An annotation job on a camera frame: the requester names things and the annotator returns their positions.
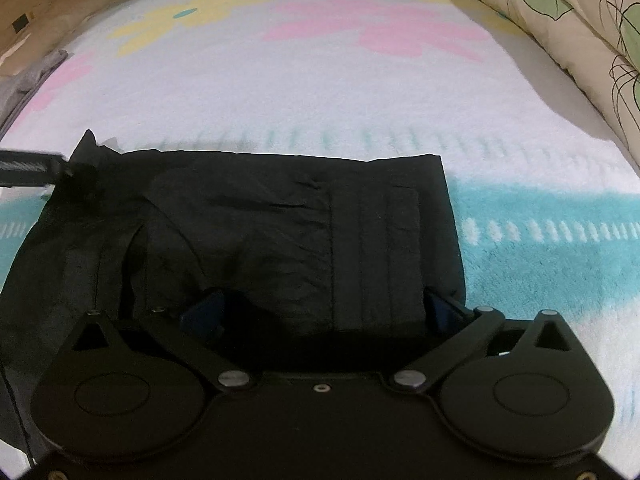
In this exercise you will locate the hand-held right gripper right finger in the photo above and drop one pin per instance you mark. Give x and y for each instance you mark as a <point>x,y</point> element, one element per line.
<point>439,312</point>

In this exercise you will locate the pastel flower printed blanket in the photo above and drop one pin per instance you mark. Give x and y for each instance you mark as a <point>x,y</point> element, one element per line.
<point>320,85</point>

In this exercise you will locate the grey cloth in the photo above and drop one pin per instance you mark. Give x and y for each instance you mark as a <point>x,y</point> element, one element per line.
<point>30,77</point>

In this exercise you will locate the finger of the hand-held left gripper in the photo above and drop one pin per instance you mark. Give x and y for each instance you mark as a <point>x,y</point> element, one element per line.
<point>30,167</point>

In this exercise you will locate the cream and green pillow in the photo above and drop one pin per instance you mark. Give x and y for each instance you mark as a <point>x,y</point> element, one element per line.
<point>575,25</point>

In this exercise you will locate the black pants with grey stripe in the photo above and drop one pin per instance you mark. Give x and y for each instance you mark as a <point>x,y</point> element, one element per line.
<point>275,240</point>

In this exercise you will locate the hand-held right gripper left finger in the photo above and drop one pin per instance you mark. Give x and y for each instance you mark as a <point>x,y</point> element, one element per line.
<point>202,312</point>

